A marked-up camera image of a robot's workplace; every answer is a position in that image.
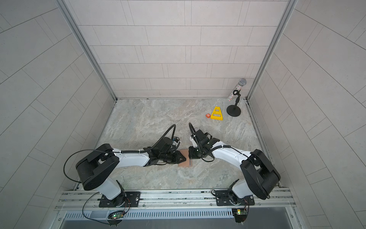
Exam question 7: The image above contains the aluminium corner post left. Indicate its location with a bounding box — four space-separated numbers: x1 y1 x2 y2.
55 0 118 102

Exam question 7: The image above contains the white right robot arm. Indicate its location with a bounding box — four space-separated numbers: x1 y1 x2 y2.
189 126 281 205

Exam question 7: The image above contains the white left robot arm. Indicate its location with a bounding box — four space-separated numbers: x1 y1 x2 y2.
76 137 186 207

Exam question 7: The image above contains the aluminium corner post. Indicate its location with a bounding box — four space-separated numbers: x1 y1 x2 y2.
247 0 297 101
55 0 118 102

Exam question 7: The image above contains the yellow triangular cone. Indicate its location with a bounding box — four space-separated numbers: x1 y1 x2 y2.
210 106 223 121

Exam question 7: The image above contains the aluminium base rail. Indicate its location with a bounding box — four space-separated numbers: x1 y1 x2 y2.
52 188 296 211

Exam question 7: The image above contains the aluminium corner post right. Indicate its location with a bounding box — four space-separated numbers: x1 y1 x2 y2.
247 0 297 101

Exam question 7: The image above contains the glittery silver microphone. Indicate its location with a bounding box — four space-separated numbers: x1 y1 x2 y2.
228 78 247 101

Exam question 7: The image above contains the left green circuit board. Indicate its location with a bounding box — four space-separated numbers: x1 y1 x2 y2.
108 211 125 220

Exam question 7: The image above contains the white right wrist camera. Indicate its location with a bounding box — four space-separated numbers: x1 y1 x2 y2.
190 137 198 148

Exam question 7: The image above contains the pink leather card holder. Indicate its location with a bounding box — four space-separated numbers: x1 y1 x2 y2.
178 149 193 168

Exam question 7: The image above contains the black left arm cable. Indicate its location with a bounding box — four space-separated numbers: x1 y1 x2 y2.
62 123 177 225

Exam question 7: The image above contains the black microphone stand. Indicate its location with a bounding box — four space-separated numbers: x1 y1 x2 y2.
226 90 241 117

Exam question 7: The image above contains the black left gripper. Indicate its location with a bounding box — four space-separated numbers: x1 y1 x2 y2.
158 151 188 165

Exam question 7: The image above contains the right circuit board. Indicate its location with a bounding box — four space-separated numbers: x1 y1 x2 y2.
232 208 248 223

